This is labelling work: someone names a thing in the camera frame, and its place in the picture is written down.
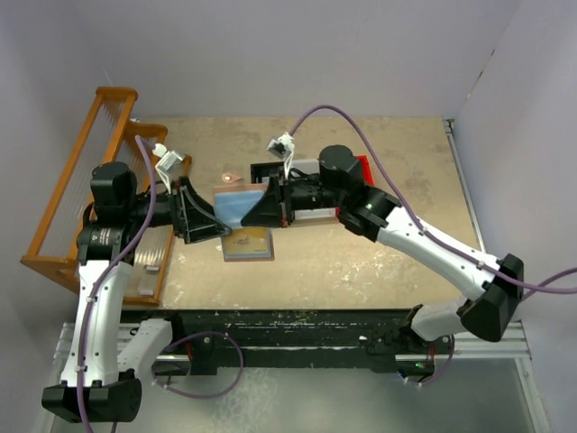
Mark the black metal base frame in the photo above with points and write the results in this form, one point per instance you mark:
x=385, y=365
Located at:
x=373, y=339

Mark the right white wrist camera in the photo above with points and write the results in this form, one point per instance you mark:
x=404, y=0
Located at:
x=283, y=147

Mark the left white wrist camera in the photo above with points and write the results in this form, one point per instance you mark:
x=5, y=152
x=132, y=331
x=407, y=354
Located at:
x=169, y=164

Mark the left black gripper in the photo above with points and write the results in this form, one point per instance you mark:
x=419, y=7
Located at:
x=178, y=207

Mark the gold card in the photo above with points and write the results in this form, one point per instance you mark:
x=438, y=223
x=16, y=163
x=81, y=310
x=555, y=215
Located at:
x=247, y=243

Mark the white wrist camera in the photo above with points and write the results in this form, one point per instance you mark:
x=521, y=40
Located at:
x=283, y=147
x=169, y=164

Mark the white plastic bin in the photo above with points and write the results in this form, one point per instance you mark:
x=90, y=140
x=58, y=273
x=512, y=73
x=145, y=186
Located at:
x=306, y=201

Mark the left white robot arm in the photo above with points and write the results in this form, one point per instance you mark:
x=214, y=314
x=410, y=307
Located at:
x=99, y=383

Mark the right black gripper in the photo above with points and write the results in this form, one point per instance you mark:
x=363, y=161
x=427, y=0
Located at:
x=286, y=201

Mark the red plastic bin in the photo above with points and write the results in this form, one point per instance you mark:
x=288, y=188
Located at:
x=366, y=169

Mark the black plastic bin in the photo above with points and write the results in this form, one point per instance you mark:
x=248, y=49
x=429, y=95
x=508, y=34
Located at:
x=263, y=171

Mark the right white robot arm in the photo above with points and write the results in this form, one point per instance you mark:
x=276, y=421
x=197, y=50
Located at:
x=489, y=285

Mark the orange wooden rack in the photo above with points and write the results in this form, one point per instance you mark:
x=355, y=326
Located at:
x=107, y=134

